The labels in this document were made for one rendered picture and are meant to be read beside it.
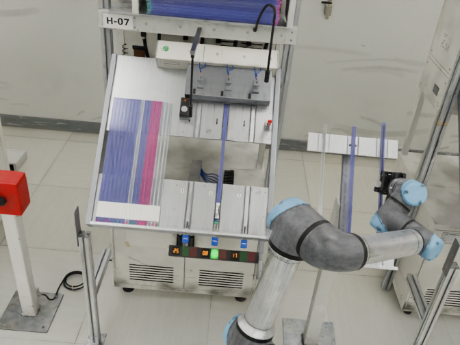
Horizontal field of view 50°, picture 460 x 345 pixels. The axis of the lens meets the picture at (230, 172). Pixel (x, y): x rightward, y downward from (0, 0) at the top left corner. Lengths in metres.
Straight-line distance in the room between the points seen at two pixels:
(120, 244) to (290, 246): 1.27
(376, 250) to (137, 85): 1.20
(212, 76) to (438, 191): 1.27
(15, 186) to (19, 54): 1.99
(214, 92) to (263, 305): 0.92
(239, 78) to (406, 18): 1.89
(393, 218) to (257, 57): 0.86
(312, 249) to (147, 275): 1.42
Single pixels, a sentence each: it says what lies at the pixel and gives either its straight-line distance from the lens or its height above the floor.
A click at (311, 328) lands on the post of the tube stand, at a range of 2.41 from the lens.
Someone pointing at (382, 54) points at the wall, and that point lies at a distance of 3.72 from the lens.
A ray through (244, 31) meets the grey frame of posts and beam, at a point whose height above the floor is 1.35.
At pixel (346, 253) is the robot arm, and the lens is 1.23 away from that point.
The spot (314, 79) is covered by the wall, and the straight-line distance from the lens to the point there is 3.70.
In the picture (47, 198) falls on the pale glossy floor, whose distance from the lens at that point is 3.36.
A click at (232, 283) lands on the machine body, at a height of 0.15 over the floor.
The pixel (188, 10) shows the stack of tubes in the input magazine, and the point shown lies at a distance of 1.97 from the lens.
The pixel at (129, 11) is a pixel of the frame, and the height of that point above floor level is 1.39.
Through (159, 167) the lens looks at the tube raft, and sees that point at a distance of 1.94.
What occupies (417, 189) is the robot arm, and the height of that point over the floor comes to 1.13.
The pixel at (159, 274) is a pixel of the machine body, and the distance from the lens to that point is 2.50.
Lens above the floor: 1.93
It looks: 33 degrees down
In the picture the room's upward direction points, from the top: 5 degrees clockwise
